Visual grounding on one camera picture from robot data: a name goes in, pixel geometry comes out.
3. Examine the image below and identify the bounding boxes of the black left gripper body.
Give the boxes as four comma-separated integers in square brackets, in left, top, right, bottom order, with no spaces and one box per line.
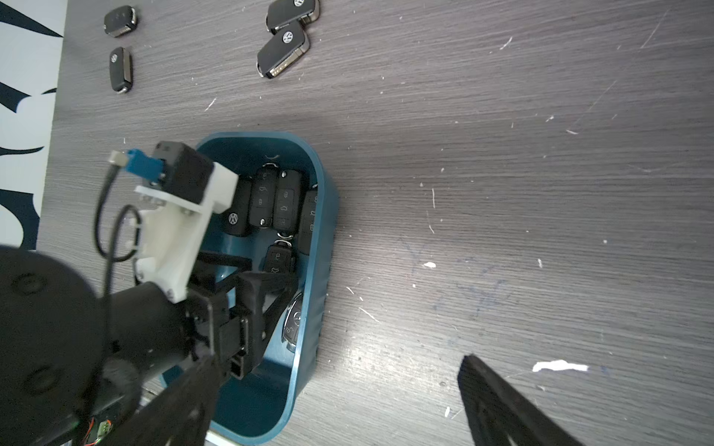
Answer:
[186,268,257,379]

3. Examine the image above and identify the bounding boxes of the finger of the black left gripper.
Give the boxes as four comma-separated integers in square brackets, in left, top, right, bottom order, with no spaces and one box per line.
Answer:
[192,251,253,279]
[236,271,298,357]

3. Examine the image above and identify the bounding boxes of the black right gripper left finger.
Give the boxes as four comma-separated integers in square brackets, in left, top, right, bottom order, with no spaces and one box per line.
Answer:
[100,356,223,445]

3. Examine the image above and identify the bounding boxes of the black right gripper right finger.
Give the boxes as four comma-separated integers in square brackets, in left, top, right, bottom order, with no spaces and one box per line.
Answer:
[457,355,582,446]

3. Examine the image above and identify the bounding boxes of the black chrome smart key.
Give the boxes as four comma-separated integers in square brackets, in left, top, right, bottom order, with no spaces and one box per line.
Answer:
[282,291,303,353]

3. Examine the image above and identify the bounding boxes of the black VW key fob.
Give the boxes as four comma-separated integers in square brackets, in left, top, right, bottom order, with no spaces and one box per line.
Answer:
[257,22,311,79]
[221,177,253,237]
[109,46,133,94]

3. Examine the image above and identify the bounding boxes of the black key fob chrome ring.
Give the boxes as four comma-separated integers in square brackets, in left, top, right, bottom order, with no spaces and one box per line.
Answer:
[296,186,319,256]

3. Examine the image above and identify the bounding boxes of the black key fob buttons up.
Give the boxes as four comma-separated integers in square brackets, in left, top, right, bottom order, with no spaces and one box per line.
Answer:
[103,5,139,37]

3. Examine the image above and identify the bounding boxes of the black key fob edge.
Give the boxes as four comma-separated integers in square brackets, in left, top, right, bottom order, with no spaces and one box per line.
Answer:
[266,0,321,35]

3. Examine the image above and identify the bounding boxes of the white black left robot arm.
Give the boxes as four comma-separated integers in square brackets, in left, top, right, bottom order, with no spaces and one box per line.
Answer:
[1,247,299,445]

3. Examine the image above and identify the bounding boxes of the teal plastic storage tray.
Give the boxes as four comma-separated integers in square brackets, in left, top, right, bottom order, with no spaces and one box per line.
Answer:
[197,132,338,445]

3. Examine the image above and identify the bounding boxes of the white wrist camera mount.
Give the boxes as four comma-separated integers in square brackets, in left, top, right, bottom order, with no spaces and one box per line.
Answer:
[126,141,239,304]

